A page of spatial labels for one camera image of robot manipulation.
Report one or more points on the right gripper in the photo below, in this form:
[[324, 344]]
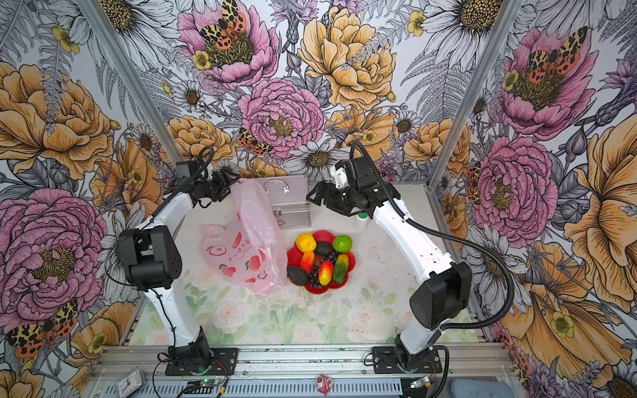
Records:
[[331, 188]]

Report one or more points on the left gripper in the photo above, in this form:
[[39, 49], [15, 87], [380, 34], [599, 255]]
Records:
[[223, 183]]

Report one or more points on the red flower-shaped plate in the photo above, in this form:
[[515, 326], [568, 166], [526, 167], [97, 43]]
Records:
[[294, 256]]

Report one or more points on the red yellow mango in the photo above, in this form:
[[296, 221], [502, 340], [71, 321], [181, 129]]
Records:
[[325, 273]]

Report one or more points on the pink plastic bag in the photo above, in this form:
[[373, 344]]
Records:
[[250, 250]]

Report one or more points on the dark avocado bottom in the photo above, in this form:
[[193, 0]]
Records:
[[298, 276]]

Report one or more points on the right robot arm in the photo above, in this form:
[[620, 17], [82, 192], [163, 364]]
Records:
[[443, 290]]

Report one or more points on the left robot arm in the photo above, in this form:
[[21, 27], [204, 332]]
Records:
[[153, 265]]

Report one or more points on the silver metal case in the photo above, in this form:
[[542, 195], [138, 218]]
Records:
[[287, 196]]

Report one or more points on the white bottle green cap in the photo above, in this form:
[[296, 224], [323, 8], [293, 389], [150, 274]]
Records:
[[361, 222]]

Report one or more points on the green lime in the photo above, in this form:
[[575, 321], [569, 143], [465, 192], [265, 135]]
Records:
[[343, 243]]

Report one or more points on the yellow lemon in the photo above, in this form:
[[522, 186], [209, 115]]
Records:
[[306, 243]]

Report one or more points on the orange carrot-like fruit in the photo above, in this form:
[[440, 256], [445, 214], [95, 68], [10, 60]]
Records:
[[307, 262]]

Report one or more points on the green red mango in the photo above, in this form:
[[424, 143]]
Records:
[[340, 269]]

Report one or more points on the dark grape bunch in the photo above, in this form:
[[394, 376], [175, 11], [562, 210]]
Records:
[[313, 282]]

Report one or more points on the pink small toy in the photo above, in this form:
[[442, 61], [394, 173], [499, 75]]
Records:
[[324, 385]]

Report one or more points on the white vented strip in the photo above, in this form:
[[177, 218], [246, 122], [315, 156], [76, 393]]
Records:
[[349, 387]]

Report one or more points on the green circuit board left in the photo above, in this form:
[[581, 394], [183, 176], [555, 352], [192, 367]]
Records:
[[205, 383]]

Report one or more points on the green circuit board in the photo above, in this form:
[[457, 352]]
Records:
[[205, 383], [423, 382]]

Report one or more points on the green circuit board right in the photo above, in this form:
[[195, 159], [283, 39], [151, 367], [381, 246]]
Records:
[[423, 382]]

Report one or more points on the small white clock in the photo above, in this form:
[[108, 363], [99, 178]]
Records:
[[130, 383]]

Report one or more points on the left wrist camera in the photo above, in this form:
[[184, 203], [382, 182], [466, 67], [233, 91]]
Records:
[[185, 169]]

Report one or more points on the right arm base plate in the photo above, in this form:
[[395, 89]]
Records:
[[386, 360]]

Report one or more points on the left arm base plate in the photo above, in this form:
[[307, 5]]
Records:
[[214, 362]]

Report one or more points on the aluminium front rail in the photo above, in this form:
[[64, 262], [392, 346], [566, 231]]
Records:
[[269, 362]]

